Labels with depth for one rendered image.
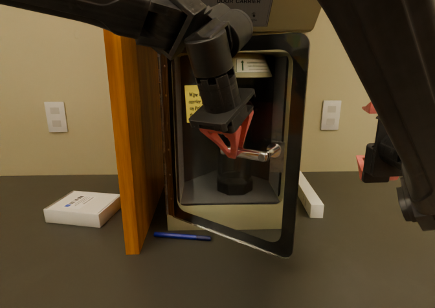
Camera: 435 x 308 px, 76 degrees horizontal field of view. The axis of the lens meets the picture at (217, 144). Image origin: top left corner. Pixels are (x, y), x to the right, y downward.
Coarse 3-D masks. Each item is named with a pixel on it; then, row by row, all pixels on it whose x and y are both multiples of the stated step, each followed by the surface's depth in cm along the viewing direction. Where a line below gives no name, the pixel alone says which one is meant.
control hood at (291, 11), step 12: (276, 0) 51; (288, 0) 51; (300, 0) 51; (312, 0) 51; (276, 12) 53; (288, 12) 53; (300, 12) 53; (312, 12) 53; (276, 24) 55; (288, 24) 55; (300, 24) 55; (312, 24) 55
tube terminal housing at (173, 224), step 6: (168, 216) 70; (168, 222) 70; (174, 222) 70; (180, 222) 70; (168, 228) 70; (174, 228) 71; (180, 228) 71; (186, 228) 71; (192, 228) 71; (198, 228) 71
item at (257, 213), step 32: (288, 32) 43; (256, 64) 47; (288, 64) 44; (256, 96) 48; (288, 96) 45; (192, 128) 58; (256, 128) 49; (288, 128) 46; (192, 160) 60; (224, 160) 55; (256, 160) 51; (288, 160) 48; (192, 192) 62; (224, 192) 57; (256, 192) 52; (288, 192) 49; (192, 224) 64; (224, 224) 59; (256, 224) 54; (288, 224) 50; (288, 256) 52
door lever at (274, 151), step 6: (270, 144) 48; (276, 144) 48; (240, 150) 47; (246, 150) 46; (252, 150) 46; (258, 150) 46; (270, 150) 46; (276, 150) 48; (240, 156) 47; (246, 156) 46; (252, 156) 45; (258, 156) 44; (264, 156) 44; (270, 156) 46; (276, 156) 48
